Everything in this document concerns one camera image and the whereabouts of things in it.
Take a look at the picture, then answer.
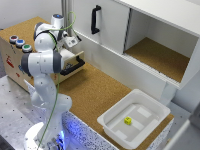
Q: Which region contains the blue button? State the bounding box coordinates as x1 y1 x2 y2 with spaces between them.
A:
15 38 26 49

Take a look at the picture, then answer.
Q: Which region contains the wooden drawer box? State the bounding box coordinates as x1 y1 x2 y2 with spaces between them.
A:
0 16 86 93

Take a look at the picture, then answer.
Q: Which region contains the green button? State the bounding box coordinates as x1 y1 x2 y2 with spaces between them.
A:
21 43 33 54

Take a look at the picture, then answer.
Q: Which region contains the green cable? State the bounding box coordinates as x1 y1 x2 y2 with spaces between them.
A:
35 10 78 150

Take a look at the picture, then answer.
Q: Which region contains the yellow block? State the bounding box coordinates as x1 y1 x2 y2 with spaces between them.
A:
124 116 132 126

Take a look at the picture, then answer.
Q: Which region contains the black drawer handle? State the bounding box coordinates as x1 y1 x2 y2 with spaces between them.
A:
59 55 86 77

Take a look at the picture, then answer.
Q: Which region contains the white sliding door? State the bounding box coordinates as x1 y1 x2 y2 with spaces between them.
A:
72 0 131 55

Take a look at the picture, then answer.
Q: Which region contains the white plastic box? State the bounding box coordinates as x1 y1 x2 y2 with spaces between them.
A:
96 88 172 150

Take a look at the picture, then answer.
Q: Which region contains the white cabinet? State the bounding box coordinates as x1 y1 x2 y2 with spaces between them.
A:
61 0 200 106

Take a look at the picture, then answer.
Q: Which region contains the wooden drawer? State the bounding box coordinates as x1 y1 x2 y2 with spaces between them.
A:
57 49 86 84

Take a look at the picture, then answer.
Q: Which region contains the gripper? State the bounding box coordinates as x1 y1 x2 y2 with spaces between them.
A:
63 33 83 49

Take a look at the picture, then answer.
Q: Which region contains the black door handle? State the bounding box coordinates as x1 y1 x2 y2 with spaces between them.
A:
90 4 102 36

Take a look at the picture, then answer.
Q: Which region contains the red button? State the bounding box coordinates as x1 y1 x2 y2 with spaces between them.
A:
9 34 20 45

